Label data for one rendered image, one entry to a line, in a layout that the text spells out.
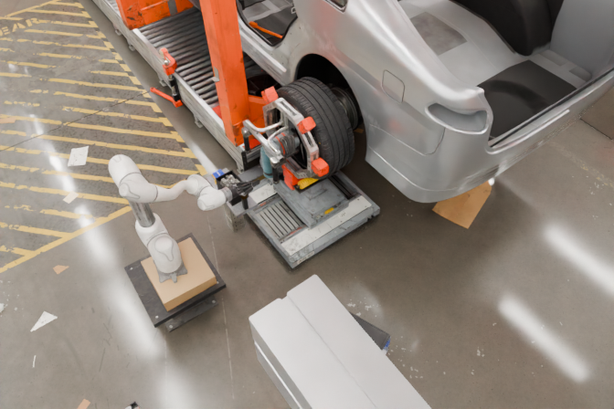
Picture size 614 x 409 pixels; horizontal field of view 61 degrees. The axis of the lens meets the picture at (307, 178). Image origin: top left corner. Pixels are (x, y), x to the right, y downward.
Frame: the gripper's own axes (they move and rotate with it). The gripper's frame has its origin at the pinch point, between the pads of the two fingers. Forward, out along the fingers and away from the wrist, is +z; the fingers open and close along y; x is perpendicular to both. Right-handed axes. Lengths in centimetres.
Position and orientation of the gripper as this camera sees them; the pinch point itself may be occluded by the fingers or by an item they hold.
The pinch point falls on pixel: (255, 183)
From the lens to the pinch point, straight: 343.0
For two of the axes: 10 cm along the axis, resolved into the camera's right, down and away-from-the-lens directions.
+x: -1.8, 7.7, 6.2
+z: 7.4, -3.1, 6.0
